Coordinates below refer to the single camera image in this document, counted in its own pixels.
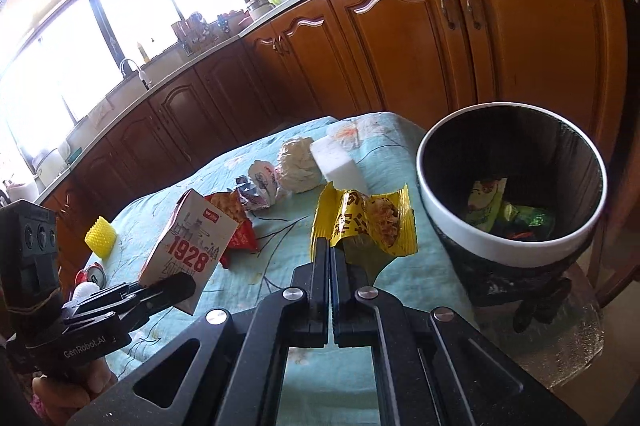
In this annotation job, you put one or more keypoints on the white paper ball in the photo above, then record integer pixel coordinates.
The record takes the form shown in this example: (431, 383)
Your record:
(296, 169)

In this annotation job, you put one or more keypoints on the green white snack pouch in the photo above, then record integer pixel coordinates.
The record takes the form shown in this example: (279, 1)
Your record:
(484, 203)

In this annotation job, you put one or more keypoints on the white foam block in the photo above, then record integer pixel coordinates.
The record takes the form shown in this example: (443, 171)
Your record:
(337, 166)

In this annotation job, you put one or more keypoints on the red white wrapper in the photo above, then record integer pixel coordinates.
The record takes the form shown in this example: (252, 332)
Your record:
(259, 188)

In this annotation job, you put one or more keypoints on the white foam net left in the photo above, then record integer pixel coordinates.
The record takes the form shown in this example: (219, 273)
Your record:
(83, 290)

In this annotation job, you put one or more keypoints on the yellow foam fruit net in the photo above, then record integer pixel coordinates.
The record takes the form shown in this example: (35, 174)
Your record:
(101, 238)

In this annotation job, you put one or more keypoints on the crushed red soda can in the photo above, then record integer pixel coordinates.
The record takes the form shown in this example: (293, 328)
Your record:
(93, 273)

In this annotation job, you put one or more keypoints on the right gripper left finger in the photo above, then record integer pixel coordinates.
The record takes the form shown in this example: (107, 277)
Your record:
(226, 368)

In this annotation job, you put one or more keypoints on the chrome sink faucet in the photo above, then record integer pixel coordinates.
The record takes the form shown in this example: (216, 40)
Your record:
(129, 67)

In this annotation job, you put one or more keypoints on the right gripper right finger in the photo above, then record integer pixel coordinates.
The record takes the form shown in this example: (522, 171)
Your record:
(433, 367)

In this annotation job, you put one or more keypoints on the red white milk carton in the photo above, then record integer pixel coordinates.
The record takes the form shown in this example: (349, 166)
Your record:
(196, 235)

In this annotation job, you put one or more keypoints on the yellow snack bag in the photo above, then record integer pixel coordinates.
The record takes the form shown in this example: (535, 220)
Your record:
(371, 230)

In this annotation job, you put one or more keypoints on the white rice cooker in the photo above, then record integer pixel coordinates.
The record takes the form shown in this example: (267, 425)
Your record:
(258, 8)

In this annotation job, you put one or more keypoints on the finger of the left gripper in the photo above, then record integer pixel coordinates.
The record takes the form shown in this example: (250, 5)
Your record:
(165, 293)

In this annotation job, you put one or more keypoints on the person's left hand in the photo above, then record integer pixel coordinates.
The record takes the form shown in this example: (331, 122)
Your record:
(56, 402)

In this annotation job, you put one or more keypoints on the brown wooden base cabinets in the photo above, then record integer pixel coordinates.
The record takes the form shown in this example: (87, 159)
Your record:
(421, 59)

